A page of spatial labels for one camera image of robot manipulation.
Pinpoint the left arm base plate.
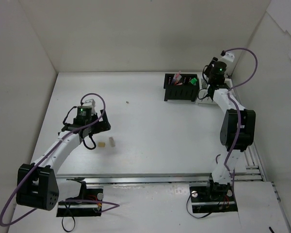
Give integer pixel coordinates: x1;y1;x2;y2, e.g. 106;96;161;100
56;187;104;217

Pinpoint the green cap highlighter marker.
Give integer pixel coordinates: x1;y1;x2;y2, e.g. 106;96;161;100
189;78;199;86

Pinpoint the white slotted pen holder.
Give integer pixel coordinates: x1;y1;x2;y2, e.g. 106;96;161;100
195;78;233;105

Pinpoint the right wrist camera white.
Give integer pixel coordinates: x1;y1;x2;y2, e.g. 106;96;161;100
219;50;235;64

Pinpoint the black slotted pen holder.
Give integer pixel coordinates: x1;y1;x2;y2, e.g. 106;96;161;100
163;73;199;102

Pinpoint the aluminium rail front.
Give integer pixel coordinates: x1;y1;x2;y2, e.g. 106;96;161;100
26;172;262;186

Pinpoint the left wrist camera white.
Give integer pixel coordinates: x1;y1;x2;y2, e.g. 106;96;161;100
83;99;96;115

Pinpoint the pink translucent pen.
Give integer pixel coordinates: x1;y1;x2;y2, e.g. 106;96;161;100
171;71;182;85

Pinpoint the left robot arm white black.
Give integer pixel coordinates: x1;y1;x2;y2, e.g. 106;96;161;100
16;106;111;211

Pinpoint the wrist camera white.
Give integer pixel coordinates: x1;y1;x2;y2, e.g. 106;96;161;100
83;99;96;115
219;50;235;64

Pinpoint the white eraser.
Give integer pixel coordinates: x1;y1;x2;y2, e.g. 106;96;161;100
109;137;115;147

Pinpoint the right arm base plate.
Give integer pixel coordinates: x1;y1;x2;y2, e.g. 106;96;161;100
188;183;238;215

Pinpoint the tan cork block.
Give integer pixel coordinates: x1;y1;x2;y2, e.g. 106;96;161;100
98;142;105;148

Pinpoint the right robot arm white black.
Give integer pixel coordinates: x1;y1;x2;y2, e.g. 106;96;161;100
202;57;256;201

